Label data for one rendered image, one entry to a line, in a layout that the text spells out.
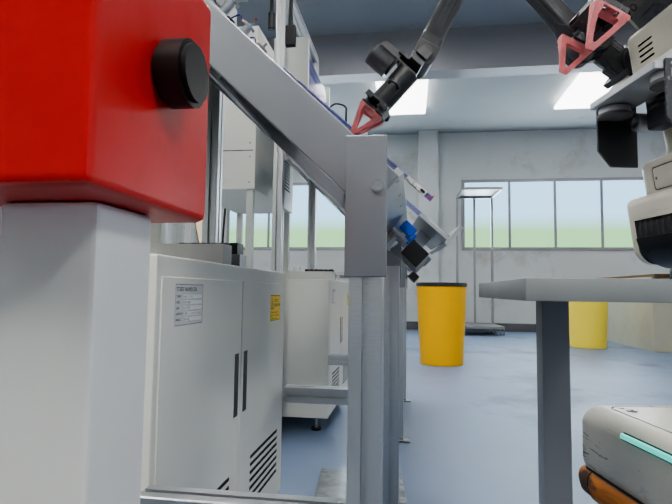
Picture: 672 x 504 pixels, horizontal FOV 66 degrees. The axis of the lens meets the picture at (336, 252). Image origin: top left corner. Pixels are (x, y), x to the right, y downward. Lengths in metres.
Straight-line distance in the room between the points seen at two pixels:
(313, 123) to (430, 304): 3.52
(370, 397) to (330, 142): 0.32
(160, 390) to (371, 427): 0.30
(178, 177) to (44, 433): 0.16
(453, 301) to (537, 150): 4.85
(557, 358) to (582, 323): 4.90
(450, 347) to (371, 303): 3.58
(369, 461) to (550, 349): 0.68
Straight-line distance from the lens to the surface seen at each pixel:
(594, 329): 6.15
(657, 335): 6.21
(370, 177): 0.63
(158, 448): 0.78
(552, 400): 1.25
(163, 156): 0.33
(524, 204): 8.41
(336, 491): 1.61
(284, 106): 0.72
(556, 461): 1.28
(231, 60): 0.76
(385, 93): 1.32
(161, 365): 0.76
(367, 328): 0.63
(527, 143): 8.64
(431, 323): 4.16
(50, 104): 0.28
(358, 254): 0.61
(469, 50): 5.36
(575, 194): 8.61
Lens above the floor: 0.57
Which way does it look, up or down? 4 degrees up
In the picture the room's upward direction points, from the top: 1 degrees clockwise
